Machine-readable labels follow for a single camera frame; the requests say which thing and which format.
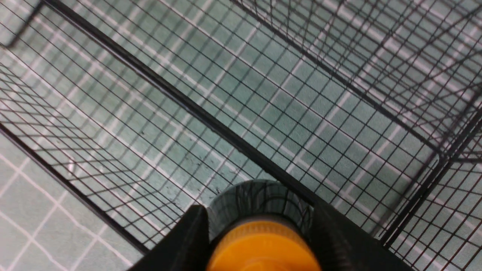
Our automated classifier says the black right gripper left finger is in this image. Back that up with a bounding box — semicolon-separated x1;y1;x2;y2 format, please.
129;205;210;271

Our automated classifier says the black wire mesh shelf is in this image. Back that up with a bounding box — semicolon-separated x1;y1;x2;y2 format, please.
0;0;482;271

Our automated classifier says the dark seasoning bottle orange cap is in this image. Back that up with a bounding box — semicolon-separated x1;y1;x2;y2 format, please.
206;180;322;271

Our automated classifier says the green white grid tablecloth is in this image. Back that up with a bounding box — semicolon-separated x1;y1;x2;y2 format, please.
0;0;482;271

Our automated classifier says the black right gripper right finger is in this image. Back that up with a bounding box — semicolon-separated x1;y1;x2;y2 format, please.
312;200;411;271

